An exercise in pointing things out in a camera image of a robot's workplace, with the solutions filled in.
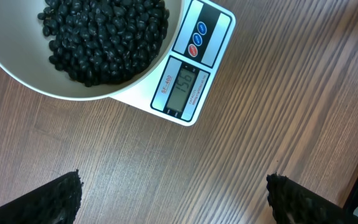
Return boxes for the black beans in bowl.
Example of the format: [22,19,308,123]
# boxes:
[37,0,170,87]

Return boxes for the white digital kitchen scale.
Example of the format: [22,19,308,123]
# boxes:
[113,0,236,126]

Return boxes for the white bowl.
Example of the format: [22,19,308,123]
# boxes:
[0,0,189,101]

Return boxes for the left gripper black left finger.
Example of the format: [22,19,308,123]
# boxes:
[0,170,83,224]

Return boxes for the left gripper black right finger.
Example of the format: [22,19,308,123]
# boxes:
[267,173,358,224]

